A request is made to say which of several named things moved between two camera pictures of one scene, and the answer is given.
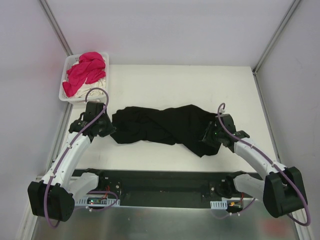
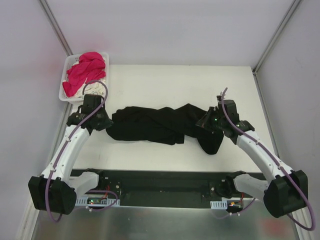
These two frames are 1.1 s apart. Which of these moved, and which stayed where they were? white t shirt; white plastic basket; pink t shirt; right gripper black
Moved: right gripper black
Stayed: white plastic basket; white t shirt; pink t shirt
